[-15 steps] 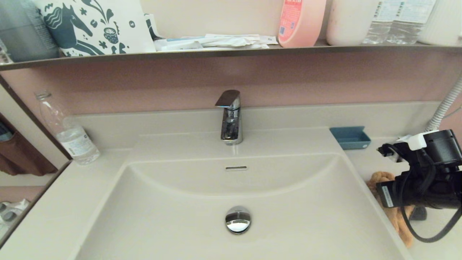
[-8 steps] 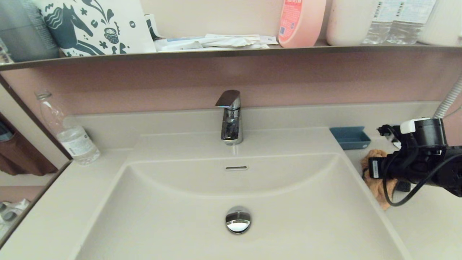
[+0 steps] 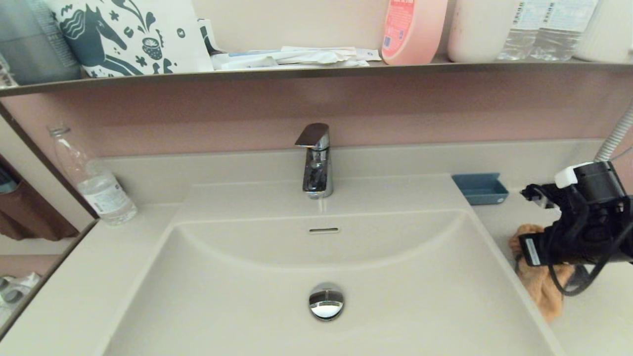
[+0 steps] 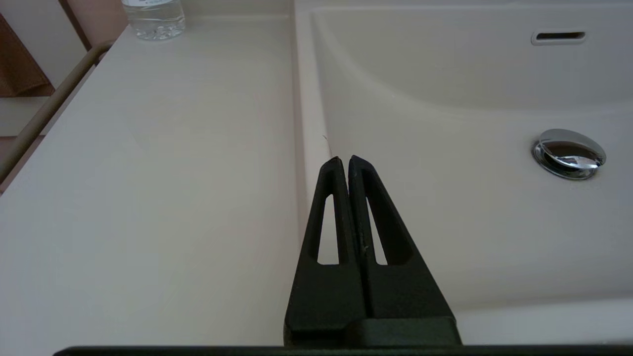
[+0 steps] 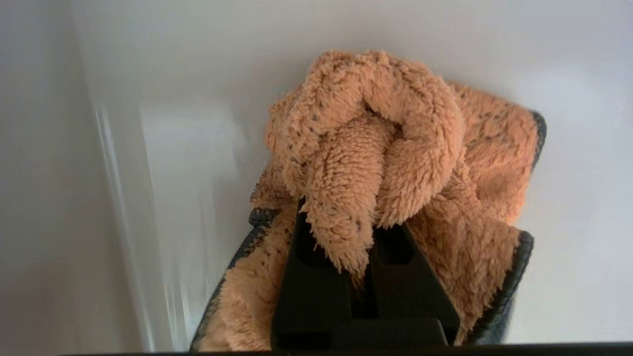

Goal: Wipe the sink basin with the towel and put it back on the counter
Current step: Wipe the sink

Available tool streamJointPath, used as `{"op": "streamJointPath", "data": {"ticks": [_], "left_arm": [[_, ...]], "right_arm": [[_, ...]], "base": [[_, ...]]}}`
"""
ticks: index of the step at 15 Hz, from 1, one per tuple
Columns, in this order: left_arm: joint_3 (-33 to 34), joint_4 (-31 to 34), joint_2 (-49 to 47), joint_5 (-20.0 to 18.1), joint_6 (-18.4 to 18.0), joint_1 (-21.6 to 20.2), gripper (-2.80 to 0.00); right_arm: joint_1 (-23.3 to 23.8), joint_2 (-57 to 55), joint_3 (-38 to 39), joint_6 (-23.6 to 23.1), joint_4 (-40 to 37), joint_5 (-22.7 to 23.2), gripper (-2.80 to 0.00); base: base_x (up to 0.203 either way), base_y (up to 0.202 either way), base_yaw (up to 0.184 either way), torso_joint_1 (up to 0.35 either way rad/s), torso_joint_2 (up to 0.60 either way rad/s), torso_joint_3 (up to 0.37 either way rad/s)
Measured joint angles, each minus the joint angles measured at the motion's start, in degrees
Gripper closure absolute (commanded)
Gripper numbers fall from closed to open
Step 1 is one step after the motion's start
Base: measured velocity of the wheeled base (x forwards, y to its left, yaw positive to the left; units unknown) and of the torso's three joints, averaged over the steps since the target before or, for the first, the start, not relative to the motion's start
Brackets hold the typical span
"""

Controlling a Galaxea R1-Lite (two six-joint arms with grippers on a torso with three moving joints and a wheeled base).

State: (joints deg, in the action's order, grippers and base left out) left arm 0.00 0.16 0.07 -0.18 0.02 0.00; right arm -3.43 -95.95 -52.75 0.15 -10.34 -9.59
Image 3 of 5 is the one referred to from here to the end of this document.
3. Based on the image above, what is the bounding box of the orange microfibre cloth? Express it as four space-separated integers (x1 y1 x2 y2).
509 224 577 322

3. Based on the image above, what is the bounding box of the chrome faucet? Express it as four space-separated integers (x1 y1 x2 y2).
295 123 333 199

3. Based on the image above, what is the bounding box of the white ceramic sink basin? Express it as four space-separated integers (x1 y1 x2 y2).
101 176 564 356

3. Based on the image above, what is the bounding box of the blue soap dish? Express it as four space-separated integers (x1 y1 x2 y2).
452 173 509 205

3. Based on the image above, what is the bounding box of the white ribbed container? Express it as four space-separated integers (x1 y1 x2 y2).
574 0 633 63

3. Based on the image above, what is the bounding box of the white smooth jar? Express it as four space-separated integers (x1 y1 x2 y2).
448 0 518 63

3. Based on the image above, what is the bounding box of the chrome drain stopper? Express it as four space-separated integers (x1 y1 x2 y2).
308 282 345 321

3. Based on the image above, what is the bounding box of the pink lotion bottle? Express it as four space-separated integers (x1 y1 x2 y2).
381 0 448 66

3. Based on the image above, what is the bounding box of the white crumpled wrapper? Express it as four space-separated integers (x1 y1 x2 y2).
277 46 383 68

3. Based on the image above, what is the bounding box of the white toothbrush packet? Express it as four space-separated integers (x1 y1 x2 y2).
211 48 285 71

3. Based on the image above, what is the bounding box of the black white sachet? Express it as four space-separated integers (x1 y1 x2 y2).
198 19 226 56

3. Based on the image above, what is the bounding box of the white horse print bag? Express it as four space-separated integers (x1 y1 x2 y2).
44 0 214 79

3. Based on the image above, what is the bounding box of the clear plastic water bottle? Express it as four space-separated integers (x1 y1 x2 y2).
48 125 138 226

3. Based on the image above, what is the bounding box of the brown hanging towel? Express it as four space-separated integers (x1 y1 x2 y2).
0 168 80 242

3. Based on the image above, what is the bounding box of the white grey bundle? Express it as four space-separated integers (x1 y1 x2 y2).
0 272 43 327

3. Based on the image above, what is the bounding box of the black camera cable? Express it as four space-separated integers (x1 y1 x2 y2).
546 185 633 297

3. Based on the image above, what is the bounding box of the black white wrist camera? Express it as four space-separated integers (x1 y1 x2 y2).
520 161 629 213

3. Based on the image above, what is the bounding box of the white corrugated hose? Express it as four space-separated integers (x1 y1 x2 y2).
593 104 633 163

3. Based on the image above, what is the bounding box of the brown wall shelf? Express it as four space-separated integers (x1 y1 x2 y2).
0 54 633 98

